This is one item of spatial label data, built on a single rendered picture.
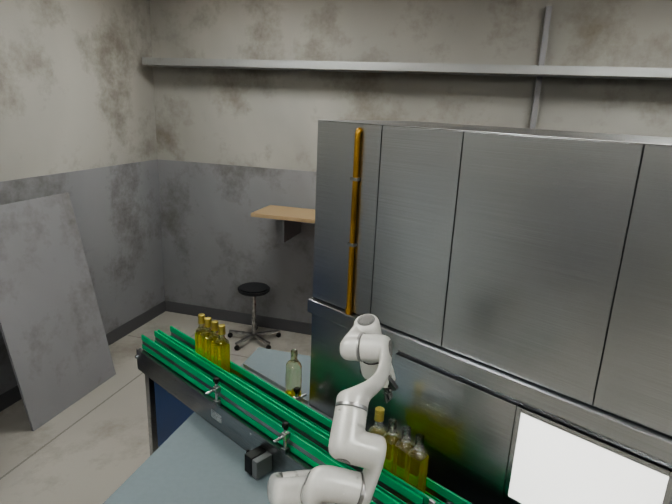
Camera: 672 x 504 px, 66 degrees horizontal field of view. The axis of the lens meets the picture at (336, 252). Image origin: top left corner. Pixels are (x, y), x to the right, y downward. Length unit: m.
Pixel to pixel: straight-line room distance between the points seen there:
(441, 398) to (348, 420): 0.63
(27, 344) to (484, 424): 3.12
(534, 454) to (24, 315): 3.30
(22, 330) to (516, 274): 3.28
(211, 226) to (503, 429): 3.99
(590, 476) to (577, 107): 3.25
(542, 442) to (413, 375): 0.47
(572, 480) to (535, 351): 0.38
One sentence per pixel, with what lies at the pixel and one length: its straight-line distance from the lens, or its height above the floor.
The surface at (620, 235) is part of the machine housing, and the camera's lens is 1.54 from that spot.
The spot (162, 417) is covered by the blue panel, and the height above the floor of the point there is 0.54.
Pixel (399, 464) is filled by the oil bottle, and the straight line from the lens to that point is 1.95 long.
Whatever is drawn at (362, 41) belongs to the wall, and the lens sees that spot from 4.66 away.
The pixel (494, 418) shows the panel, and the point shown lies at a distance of 1.83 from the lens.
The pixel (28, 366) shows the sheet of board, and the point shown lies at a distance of 4.13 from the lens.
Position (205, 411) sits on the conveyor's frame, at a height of 0.80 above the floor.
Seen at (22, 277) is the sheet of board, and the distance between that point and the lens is 4.09.
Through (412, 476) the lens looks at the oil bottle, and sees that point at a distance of 1.93.
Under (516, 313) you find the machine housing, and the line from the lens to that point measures 1.69.
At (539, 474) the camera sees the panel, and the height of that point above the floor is 1.13.
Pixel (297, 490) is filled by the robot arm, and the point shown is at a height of 1.17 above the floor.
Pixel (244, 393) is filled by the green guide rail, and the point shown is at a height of 0.94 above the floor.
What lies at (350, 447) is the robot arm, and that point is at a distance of 1.34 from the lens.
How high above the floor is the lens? 2.19
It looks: 16 degrees down
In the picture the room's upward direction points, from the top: 2 degrees clockwise
